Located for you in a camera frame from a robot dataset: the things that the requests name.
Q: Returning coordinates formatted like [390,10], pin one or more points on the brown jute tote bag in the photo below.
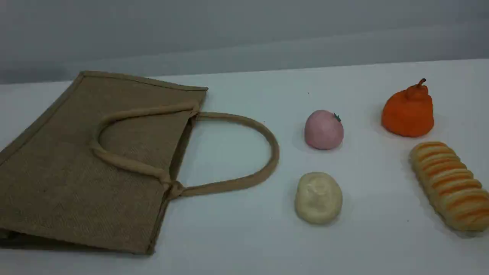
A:
[76,172]

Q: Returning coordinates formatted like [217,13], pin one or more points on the pink toy peach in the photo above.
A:
[323,131]

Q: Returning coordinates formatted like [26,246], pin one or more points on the long striped bread loaf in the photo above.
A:
[447,183]

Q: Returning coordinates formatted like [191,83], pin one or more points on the orange toy pear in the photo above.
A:
[408,114]

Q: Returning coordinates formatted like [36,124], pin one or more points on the cream round bun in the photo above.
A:
[318,198]

